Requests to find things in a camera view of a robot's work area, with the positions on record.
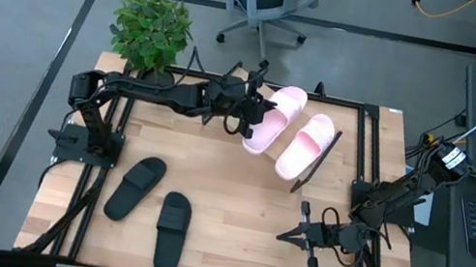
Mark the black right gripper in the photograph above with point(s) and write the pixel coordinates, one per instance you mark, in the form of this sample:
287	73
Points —
337	237

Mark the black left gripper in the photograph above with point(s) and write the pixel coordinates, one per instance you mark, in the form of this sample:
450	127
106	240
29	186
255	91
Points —
234	101

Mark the pink rubber slide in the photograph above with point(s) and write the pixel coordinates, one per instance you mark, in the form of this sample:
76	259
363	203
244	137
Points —
307	145
278	116

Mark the black rubber slide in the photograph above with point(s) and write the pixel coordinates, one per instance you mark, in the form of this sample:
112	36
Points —
171	234
135	189

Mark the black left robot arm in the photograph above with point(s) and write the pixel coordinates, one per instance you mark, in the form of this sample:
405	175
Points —
152	91

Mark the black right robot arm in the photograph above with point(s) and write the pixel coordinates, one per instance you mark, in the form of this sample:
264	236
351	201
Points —
404	192

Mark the green potted plant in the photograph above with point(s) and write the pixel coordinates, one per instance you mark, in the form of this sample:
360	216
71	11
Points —
150	30

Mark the wooden shelf with black frame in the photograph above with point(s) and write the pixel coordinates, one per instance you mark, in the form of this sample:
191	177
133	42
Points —
288	140

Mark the black aluminium table frame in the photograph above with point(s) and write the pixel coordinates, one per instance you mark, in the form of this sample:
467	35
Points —
362	140

